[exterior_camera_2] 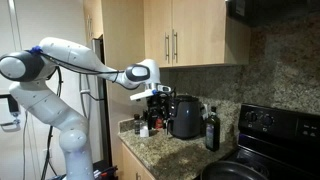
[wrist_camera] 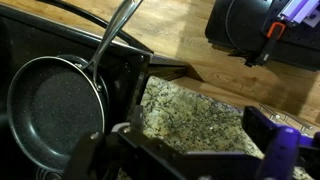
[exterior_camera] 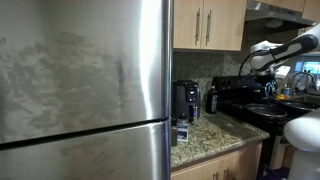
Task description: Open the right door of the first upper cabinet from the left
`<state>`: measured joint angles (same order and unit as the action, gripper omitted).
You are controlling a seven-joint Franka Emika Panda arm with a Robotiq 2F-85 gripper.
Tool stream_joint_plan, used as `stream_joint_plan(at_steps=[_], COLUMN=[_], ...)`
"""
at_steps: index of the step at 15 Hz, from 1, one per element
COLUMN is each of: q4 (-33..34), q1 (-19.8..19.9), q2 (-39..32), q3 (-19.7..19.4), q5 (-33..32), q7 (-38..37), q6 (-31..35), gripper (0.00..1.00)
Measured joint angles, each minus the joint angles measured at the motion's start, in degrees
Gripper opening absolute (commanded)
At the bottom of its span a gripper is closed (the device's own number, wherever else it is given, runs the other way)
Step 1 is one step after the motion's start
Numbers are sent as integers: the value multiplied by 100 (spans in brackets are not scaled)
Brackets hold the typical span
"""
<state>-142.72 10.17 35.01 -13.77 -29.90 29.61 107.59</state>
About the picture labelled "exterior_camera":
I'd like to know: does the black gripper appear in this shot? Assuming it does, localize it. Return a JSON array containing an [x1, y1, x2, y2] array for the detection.
[[263, 70, 281, 93]]

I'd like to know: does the light wood cabinet door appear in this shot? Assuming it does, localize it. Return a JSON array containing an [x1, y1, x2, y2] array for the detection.
[[173, 0, 205, 51], [200, 0, 248, 52]]

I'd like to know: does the steel bar cabinet handle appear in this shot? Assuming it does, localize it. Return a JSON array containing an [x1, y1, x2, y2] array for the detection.
[[205, 9, 213, 47], [194, 7, 202, 46]]

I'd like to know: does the light wood cabinet beside hood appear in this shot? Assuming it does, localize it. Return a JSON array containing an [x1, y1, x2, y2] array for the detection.
[[301, 0, 320, 24]]

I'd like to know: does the light wood base cabinet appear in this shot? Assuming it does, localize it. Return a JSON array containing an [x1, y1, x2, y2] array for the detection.
[[170, 141, 264, 180]]

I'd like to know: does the stainless steel freezer door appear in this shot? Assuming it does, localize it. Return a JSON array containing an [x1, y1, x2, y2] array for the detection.
[[0, 119, 172, 180]]

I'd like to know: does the stainless steel refrigerator door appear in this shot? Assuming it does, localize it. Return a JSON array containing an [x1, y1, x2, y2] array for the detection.
[[0, 0, 174, 145]]

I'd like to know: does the chrome kitchen faucet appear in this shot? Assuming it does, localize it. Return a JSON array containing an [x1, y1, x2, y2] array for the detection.
[[290, 71, 317, 94]]

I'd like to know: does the black frying pan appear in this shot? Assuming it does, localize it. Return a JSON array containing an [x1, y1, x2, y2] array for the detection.
[[244, 102, 289, 122]]

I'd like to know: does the black electric stove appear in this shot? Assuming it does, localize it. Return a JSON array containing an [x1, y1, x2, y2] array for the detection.
[[211, 73, 303, 169]]

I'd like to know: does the dark wide pan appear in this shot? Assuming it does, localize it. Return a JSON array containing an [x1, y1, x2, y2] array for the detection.
[[278, 99, 320, 114]]

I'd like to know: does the dark glass bottle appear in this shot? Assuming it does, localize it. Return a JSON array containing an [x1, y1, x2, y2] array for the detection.
[[205, 85, 219, 115]]

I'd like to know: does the black coffee maker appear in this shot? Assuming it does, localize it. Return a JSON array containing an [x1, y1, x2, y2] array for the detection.
[[172, 79, 202, 125]]

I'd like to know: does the small clear glass jar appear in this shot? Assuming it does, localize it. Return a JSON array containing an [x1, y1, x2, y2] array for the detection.
[[176, 113, 191, 144]]

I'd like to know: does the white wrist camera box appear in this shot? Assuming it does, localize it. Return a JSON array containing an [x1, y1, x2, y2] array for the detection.
[[274, 65, 292, 80]]

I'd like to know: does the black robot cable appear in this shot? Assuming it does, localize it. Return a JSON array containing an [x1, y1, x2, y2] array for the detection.
[[237, 49, 268, 77]]

